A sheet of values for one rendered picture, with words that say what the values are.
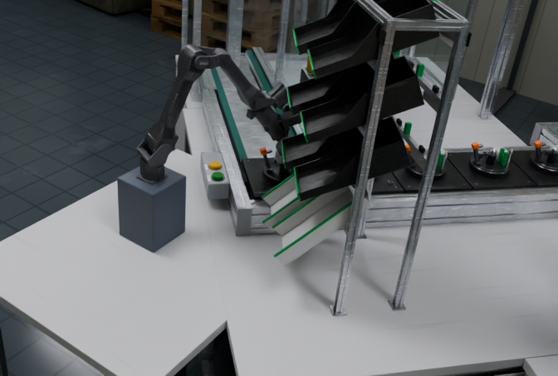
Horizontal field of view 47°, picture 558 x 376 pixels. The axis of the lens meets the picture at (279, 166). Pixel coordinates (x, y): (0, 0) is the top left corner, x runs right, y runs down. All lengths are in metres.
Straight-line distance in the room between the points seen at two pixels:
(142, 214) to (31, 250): 0.33
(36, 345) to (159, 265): 1.14
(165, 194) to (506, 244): 1.10
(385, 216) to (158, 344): 0.85
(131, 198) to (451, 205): 1.02
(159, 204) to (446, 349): 0.86
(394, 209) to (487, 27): 3.95
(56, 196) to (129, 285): 2.03
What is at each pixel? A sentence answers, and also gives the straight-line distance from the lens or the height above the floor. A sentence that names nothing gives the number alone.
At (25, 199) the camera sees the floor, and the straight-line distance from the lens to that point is 3.80.
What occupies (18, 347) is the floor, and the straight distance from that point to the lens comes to 2.92.
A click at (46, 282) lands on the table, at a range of 1.85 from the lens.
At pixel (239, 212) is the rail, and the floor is 0.95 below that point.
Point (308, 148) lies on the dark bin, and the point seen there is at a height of 1.22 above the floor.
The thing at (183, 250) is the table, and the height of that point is 0.86.
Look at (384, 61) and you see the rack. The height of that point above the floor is 1.57.
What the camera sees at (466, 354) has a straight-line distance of 1.76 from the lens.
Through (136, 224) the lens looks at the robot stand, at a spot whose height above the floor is 0.93.
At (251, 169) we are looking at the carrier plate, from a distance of 2.11.
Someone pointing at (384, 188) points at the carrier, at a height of 0.97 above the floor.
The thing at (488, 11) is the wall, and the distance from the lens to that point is 5.87.
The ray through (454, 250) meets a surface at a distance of 2.10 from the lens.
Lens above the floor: 2.04
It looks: 30 degrees down
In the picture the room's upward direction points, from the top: 6 degrees clockwise
